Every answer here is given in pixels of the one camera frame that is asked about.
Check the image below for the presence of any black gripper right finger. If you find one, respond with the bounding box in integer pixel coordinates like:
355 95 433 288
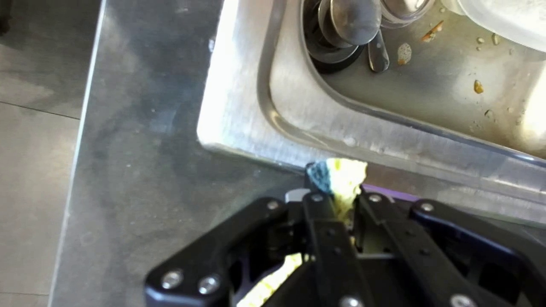
357 191 546 307

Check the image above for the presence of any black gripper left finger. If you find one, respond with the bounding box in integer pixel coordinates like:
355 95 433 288
143 191 374 307

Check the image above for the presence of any yellow sponge with blue side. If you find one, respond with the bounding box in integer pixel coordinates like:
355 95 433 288
236 159 370 307

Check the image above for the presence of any stainless steel sink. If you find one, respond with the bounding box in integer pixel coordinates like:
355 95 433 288
195 0 546 228

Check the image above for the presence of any small dark spoon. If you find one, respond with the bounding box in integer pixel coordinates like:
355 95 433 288
365 31 393 75

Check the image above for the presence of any black sink drain strainer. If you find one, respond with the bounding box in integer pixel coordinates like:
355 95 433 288
304 0 365 73

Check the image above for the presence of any white plastic container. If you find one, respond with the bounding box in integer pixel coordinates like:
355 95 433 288
454 0 546 56

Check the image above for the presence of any clear round glass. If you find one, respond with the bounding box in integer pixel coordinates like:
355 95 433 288
377 0 433 27

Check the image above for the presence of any metal spoon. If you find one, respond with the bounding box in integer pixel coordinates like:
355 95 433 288
329 0 382 48

